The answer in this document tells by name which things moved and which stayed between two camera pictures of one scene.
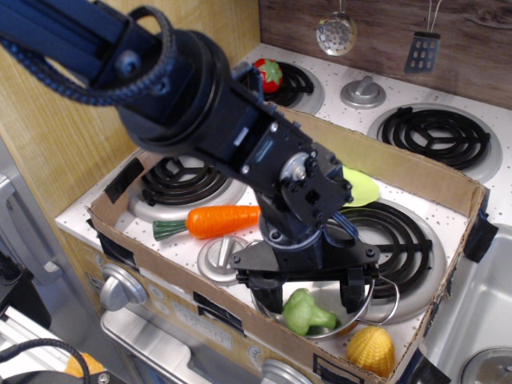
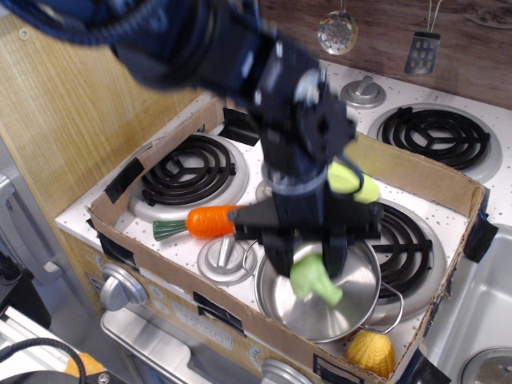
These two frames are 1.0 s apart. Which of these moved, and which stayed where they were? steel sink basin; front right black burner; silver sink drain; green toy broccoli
Moved: green toy broccoli
Stayed: silver sink drain; steel sink basin; front right black burner
